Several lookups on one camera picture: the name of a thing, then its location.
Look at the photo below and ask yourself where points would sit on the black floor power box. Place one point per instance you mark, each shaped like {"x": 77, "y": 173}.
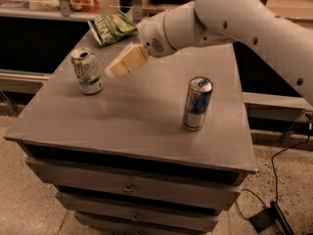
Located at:
{"x": 271, "y": 216}

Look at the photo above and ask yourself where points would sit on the grey drawer cabinet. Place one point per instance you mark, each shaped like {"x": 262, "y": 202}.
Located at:
{"x": 123, "y": 160}

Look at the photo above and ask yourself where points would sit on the metal shelf bracket middle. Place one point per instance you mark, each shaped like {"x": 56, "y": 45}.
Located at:
{"x": 137, "y": 10}

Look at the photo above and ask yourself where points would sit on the green jalapeno chip bag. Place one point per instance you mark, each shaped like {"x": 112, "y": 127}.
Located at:
{"x": 109, "y": 29}

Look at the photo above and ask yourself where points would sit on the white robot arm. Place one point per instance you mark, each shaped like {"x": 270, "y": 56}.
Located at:
{"x": 283, "y": 45}

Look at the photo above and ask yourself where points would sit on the white green 7up can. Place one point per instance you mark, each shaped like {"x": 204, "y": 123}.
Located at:
{"x": 87, "y": 70}

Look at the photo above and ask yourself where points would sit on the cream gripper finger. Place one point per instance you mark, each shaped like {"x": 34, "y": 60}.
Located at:
{"x": 131, "y": 45}
{"x": 127, "y": 61}

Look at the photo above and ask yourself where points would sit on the blue silver energy drink can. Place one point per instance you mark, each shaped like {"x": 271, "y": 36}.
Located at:
{"x": 199, "y": 93}

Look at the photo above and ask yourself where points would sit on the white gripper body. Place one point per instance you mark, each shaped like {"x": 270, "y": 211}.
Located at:
{"x": 153, "y": 36}

